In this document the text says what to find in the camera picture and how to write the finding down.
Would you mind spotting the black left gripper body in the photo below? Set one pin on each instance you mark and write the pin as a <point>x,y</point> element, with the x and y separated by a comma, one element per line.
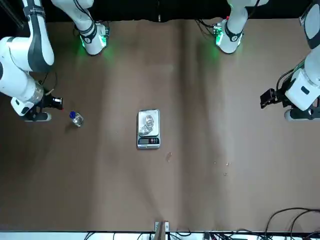
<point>282,98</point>

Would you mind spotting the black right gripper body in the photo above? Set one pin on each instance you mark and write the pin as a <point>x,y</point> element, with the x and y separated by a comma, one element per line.
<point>46,102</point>

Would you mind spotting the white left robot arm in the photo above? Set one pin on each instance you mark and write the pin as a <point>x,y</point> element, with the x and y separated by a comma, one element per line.
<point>233,37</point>

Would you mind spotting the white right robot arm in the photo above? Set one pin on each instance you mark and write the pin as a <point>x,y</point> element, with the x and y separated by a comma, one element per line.
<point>15,75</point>

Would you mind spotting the clear dropper bottle blue cap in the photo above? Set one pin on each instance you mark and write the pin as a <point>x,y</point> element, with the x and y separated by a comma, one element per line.
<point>78,120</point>

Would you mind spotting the silver electronic balance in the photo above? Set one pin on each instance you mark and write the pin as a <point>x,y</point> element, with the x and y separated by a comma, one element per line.
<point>148,140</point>

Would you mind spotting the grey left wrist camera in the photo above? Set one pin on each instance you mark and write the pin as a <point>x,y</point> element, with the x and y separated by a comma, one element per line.
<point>300,115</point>

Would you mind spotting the aluminium profile post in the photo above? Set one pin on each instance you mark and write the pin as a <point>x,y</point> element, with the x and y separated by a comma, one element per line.
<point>161,230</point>

